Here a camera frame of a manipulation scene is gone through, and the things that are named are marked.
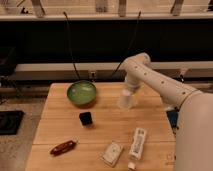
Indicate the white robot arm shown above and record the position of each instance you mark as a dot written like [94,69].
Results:
[194,136]

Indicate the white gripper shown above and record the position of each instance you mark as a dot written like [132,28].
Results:
[131,84]

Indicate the red pocket knife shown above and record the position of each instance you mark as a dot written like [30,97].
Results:
[63,148]

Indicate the white toothpaste tube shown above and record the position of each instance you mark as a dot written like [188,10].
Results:
[136,148]

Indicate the black floor mat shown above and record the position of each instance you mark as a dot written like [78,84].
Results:
[10,122]

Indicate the black eraser block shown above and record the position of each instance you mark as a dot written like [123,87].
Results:
[85,118]

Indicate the wall power outlet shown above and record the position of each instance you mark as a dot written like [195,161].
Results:
[92,75]

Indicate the green bowl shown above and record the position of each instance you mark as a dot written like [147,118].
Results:
[81,92]

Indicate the blue cable connector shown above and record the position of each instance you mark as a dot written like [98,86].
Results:
[172,116]

